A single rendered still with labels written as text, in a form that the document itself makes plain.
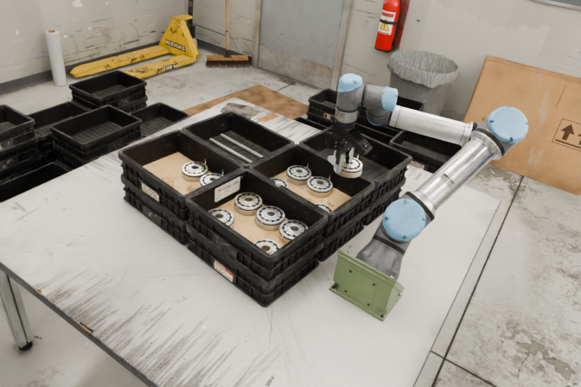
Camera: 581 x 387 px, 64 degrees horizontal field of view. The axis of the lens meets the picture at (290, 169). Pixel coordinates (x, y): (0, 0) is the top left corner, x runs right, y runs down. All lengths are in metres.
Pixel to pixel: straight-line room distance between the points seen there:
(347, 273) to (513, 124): 0.68
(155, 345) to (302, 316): 0.45
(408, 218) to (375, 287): 0.27
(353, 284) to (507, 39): 3.07
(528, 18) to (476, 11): 0.39
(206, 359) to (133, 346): 0.21
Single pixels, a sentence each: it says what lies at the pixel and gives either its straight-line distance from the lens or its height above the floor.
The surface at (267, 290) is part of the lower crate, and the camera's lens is 1.52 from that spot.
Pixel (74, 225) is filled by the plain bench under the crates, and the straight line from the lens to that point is 1.93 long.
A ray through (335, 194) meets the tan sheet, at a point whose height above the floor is 0.83.
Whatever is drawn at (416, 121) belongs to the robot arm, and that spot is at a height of 1.22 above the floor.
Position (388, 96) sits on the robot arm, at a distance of 1.53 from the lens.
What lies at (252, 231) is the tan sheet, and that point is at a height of 0.83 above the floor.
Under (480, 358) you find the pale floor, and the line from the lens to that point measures 2.62.
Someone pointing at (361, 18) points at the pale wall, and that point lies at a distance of 4.64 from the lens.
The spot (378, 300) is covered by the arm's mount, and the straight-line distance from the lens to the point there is 1.57.
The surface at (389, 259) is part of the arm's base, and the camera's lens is 1.53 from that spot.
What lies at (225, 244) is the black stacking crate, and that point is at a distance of 1.55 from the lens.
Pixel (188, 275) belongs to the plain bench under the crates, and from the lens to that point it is 1.67.
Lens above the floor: 1.89
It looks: 32 degrees down
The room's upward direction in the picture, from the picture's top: 7 degrees clockwise
